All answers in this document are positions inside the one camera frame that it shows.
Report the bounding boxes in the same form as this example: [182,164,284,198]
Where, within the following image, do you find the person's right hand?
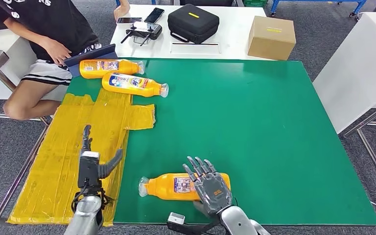
[44,38,72,67]

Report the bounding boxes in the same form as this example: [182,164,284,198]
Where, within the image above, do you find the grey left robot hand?
[81,124,124,180]

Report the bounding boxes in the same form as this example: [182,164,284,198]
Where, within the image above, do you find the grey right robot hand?
[182,156,234,217]

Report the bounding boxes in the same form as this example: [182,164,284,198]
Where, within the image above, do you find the person's left hand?
[113,0,131,21]

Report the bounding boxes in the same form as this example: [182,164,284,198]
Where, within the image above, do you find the orange detergent bottle clear cap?
[138,172,232,202]
[79,59,145,79]
[102,72,169,98]

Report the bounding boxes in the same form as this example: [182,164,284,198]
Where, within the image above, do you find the pale smartphone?
[116,17,143,25]

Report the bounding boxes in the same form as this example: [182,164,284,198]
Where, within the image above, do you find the person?
[0,0,103,120]

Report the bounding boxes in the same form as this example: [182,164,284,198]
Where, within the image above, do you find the black drone remote controller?
[120,22,163,47]

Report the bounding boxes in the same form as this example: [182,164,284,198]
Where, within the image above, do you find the blue tablet case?
[64,44,118,78]

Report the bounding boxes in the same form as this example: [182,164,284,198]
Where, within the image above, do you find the black smartphone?
[143,7,165,24]

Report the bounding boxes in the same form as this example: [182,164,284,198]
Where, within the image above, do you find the yellow plastic sheet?
[7,88,156,227]

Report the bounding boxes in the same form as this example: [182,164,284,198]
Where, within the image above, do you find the black zip carrying case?
[167,3,220,45]

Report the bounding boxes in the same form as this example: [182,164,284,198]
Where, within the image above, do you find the metal table leg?
[0,124,47,217]

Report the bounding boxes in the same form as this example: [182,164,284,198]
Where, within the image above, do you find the green plastic crate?
[242,0,268,7]

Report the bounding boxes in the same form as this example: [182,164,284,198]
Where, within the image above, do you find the brown cardboard box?
[247,16,297,61]

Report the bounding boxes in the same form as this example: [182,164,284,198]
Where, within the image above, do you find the plain white table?
[312,12,376,134]

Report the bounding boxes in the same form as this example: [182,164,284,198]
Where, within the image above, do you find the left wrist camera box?
[77,150,101,189]

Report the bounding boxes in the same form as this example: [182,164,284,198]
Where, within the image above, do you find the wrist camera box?
[77,150,101,189]
[166,212,222,235]

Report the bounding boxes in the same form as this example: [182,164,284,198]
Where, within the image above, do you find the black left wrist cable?
[70,189,115,213]

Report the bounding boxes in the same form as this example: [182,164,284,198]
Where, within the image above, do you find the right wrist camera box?
[166,212,222,235]

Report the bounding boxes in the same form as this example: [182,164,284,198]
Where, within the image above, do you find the white table cable slot cover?
[170,42,223,55]

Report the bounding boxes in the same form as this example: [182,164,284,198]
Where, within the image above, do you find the white table with cable slot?
[110,4,273,61]

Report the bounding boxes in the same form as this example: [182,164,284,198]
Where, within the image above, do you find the steel frame legs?
[343,96,376,199]

